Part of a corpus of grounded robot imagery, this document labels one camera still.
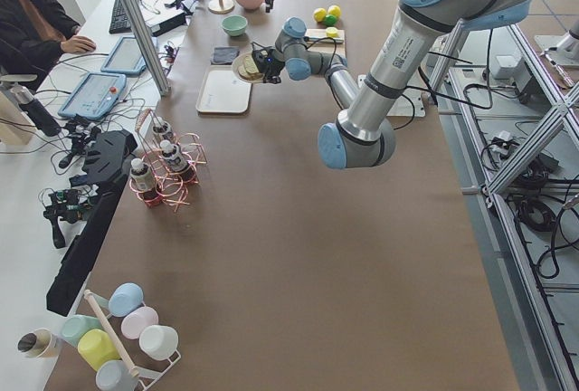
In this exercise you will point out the white round plate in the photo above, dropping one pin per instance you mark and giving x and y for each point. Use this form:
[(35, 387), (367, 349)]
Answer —
[(235, 65)]

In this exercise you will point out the bread slice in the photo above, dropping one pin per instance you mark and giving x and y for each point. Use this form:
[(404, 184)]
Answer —
[(248, 69)]

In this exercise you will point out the cream rabbit tray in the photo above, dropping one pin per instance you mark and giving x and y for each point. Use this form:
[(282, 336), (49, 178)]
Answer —
[(222, 92)]

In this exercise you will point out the mint green bowl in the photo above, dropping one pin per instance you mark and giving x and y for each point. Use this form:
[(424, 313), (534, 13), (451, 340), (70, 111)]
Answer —
[(234, 25)]

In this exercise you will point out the steel pepper grinder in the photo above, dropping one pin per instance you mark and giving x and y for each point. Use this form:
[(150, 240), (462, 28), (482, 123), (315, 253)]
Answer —
[(314, 39)]

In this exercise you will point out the yellow lemon upper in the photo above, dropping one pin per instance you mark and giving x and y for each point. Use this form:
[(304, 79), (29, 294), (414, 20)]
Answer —
[(319, 14)]

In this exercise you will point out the yellow lemon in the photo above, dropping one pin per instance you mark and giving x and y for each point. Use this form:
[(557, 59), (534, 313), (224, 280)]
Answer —
[(334, 10), (319, 14)]

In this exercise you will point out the wooden cutting board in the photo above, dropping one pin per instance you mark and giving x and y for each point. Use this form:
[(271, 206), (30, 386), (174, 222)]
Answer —
[(326, 47)]

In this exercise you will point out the grey folded cloth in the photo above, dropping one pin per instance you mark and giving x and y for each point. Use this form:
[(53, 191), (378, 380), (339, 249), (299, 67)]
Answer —
[(224, 55)]

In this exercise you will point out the green lime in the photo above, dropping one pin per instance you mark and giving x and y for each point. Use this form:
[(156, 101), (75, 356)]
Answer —
[(329, 20)]

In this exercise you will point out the yellow lemon lower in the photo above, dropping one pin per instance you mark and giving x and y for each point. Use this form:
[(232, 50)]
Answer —
[(334, 10)]

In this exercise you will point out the half lemon slice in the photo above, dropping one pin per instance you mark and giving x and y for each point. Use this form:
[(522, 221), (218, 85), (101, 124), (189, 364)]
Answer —
[(332, 32)]

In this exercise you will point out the tea bottle upper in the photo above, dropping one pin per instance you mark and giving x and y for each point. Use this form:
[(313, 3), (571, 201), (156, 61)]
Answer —
[(163, 131)]

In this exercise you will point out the tea bottle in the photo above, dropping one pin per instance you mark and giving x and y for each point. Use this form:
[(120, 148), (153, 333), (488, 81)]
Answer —
[(173, 157), (145, 182), (163, 131)]

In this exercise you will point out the tea bottle lower left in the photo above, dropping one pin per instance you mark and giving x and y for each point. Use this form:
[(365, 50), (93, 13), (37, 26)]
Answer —
[(173, 157)]

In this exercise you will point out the teach pendant far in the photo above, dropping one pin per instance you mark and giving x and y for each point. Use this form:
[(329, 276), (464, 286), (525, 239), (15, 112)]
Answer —
[(125, 58)]

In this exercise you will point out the teach pendant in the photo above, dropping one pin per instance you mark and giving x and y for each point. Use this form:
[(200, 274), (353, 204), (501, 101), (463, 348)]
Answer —
[(95, 96), (125, 58)]

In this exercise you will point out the black keyboard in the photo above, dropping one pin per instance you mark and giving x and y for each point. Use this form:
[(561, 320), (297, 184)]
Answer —
[(119, 22)]

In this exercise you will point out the tea bottle lower right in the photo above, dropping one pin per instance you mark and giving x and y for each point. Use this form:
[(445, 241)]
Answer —
[(145, 182)]

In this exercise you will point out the teach pendant near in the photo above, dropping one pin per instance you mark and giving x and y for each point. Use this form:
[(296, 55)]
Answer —
[(95, 96)]

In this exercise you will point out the seated person in black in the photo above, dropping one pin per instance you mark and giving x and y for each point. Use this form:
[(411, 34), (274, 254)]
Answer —
[(34, 36)]

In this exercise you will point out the black water bottle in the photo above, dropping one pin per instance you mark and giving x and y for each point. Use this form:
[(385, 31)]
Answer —
[(36, 112)]

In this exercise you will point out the pink cup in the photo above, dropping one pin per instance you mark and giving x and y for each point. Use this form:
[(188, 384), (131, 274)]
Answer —
[(137, 320)]

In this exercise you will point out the white cup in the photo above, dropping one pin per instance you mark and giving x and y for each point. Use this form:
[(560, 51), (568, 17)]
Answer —
[(158, 341)]

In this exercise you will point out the mint cup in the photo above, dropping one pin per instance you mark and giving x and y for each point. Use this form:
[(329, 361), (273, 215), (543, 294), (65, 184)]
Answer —
[(76, 326)]

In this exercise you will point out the yellow cup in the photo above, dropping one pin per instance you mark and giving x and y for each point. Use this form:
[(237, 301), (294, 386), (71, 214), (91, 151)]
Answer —
[(96, 348)]

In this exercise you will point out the grey blue cup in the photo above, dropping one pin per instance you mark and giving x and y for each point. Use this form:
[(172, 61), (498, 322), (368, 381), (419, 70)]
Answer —
[(114, 376)]

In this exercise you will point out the paper cup with metal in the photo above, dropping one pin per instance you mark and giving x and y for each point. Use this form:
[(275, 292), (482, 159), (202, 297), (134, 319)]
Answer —
[(41, 343)]

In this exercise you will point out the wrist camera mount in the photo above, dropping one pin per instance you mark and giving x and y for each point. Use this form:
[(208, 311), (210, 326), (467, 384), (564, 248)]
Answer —
[(260, 56)]

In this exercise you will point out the copper wire bottle rack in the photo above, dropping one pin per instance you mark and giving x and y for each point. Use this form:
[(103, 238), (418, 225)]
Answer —
[(171, 186)]

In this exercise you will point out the aluminium frame post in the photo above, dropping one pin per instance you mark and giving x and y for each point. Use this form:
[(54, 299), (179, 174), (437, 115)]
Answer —
[(146, 46)]

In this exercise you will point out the white wire cup rack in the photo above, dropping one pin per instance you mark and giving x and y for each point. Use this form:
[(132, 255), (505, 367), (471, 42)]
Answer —
[(140, 365)]

